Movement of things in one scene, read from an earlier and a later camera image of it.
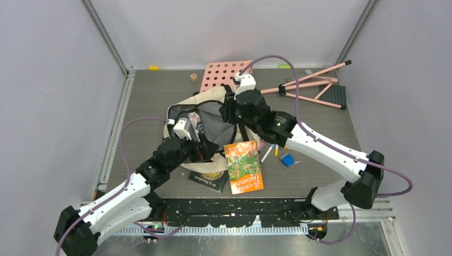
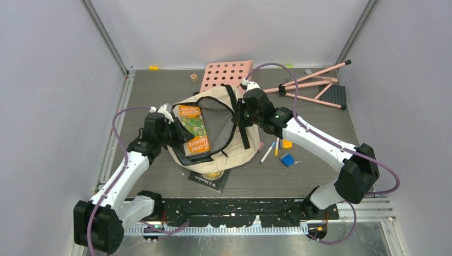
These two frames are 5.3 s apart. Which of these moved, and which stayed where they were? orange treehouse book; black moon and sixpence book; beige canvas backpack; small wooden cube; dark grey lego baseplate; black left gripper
Moved: orange treehouse book; black left gripper
Stayed: beige canvas backpack; small wooden cube; dark grey lego baseplate; black moon and sixpence book
